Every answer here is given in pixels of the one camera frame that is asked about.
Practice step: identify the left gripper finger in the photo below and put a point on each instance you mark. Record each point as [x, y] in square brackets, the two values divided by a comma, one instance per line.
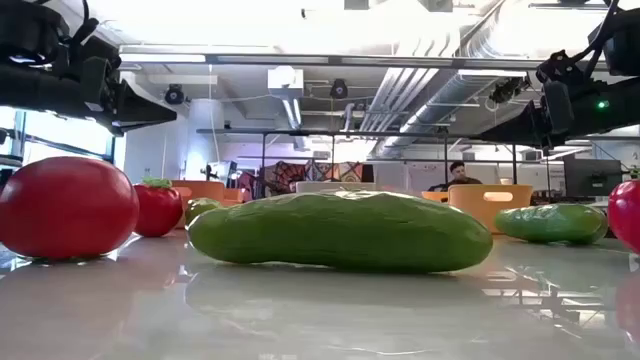
[140, 107]
[132, 128]

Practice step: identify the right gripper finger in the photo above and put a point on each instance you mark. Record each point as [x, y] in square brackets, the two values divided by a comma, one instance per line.
[525, 122]
[525, 140]

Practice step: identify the dark green cucumber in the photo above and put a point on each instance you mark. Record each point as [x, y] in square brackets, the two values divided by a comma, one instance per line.
[545, 223]
[340, 232]

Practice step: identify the red tomato with green stem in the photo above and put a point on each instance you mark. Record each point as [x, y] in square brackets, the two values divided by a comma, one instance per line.
[157, 212]
[627, 215]

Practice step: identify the smooth red tomato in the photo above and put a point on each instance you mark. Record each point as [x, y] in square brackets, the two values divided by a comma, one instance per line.
[65, 207]

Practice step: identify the pale bumpy green cucumber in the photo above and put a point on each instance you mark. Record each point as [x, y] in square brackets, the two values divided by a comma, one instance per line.
[200, 210]

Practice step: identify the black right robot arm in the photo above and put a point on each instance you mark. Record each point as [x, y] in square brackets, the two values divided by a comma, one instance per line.
[620, 107]

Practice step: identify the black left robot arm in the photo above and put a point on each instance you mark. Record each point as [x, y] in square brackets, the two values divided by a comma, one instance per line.
[35, 92]

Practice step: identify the black round ceiling device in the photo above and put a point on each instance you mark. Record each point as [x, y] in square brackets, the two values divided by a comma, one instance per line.
[174, 94]
[338, 89]

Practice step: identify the black ceiling track light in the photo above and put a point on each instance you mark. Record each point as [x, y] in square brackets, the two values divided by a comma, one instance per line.
[507, 90]

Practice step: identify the white round column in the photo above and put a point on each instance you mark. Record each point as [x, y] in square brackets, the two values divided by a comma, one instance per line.
[205, 140]

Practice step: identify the person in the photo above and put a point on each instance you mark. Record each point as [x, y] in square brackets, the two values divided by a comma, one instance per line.
[457, 175]

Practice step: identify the black computer monitor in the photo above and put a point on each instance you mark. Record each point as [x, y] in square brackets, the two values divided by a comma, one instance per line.
[592, 177]

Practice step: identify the yellow plastic basket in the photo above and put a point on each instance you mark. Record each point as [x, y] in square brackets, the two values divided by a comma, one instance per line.
[470, 210]

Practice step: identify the orange plastic basket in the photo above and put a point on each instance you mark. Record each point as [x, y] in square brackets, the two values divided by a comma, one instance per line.
[205, 190]

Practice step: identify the white ceiling box device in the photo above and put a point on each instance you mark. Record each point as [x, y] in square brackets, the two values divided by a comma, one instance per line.
[285, 82]

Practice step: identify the grey overhead metal beam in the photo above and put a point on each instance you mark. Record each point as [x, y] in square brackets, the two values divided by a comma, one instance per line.
[300, 60]

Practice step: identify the white plastic basket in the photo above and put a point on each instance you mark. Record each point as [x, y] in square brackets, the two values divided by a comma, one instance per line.
[320, 186]

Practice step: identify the white glossy table sheet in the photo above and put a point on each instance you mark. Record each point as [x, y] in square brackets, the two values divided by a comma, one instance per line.
[320, 320]

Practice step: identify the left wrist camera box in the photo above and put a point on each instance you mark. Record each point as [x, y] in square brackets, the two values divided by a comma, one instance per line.
[102, 50]

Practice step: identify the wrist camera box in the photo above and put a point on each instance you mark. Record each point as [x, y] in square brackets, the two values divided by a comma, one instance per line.
[102, 50]
[557, 67]

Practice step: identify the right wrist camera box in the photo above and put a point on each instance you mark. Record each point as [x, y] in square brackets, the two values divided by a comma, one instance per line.
[557, 67]

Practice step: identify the silver ventilation duct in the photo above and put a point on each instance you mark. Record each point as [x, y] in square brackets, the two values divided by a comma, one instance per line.
[440, 105]

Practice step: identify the black metal rack frame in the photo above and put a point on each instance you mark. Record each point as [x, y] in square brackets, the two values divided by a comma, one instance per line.
[300, 132]

